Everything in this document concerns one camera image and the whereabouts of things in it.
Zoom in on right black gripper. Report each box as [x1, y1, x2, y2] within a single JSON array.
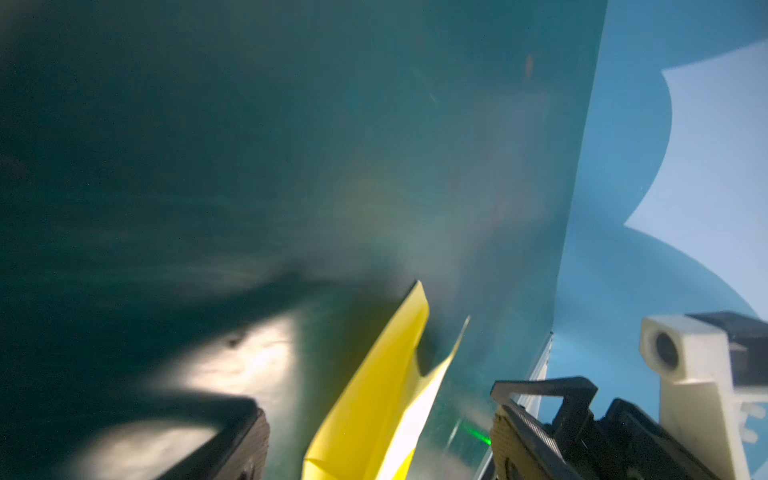
[[490, 376, 716, 480]]

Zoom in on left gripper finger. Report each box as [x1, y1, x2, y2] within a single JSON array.
[[157, 397, 270, 479]]

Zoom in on yellow square paper sheet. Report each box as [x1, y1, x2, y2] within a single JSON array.
[[301, 281, 469, 479]]

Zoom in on front aluminium rail bed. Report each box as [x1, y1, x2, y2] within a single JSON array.
[[473, 332, 556, 480]]

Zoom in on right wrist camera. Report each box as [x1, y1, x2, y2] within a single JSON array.
[[639, 311, 767, 479]]

